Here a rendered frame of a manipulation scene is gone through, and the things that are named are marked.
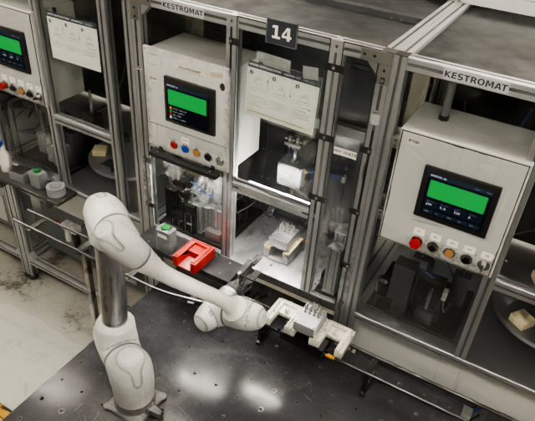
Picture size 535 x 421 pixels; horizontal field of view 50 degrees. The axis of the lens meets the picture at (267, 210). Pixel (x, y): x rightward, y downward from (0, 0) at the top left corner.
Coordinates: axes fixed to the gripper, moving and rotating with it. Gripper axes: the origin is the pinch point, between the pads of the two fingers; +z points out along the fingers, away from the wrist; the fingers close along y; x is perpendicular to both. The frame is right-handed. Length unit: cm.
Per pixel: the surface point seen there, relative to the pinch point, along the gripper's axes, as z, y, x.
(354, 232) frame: 7.5, 30.9, -38.2
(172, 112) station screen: 4, 58, 47
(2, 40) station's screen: 4, 66, 147
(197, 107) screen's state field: 4, 64, 34
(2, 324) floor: -30, -100, 155
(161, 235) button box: -6.1, -0.1, 47.2
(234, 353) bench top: -22.0, -32.2, -4.3
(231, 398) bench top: -42, -32, -16
